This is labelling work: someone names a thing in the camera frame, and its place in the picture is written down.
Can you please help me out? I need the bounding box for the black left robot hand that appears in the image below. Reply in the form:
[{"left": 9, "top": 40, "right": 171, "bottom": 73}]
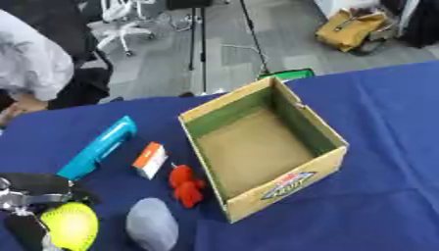
[{"left": 0, "top": 172, "right": 103, "bottom": 251}]

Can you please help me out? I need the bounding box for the yellow-green ball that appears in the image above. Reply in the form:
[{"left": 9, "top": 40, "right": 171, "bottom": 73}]
[{"left": 39, "top": 201, "right": 102, "bottom": 251}]

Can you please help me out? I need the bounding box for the small orange and white box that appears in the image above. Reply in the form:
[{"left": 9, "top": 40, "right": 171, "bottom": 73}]
[{"left": 130, "top": 141, "right": 171, "bottom": 180}]

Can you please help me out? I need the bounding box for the tan cardboard box green inside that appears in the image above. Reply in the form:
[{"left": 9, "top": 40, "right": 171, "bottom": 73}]
[{"left": 176, "top": 75, "right": 350, "bottom": 225}]

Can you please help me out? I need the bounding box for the teal plastic case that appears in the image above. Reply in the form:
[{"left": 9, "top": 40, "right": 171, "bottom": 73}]
[{"left": 55, "top": 115, "right": 139, "bottom": 181}]

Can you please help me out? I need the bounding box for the grey oval soft object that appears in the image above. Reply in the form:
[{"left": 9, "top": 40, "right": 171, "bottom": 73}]
[{"left": 124, "top": 197, "right": 180, "bottom": 251}]

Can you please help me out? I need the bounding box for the person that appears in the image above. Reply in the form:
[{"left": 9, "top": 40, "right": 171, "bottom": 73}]
[{"left": 0, "top": 9, "right": 114, "bottom": 126}]

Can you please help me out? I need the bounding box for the red toy figure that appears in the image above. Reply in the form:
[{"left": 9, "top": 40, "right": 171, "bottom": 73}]
[{"left": 166, "top": 164, "right": 208, "bottom": 209}]

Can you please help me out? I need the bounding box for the white office chair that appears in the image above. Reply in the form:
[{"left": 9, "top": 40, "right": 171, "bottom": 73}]
[{"left": 92, "top": 0, "right": 160, "bottom": 57}]

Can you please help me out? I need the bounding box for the black tripod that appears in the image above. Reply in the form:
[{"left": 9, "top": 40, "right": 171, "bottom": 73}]
[{"left": 165, "top": 0, "right": 271, "bottom": 94}]

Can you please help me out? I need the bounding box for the green and black object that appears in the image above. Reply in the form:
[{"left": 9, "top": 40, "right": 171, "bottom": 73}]
[{"left": 257, "top": 68, "right": 317, "bottom": 81}]

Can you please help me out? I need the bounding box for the yellow bag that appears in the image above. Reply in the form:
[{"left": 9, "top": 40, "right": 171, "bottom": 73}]
[{"left": 314, "top": 8, "right": 391, "bottom": 53}]

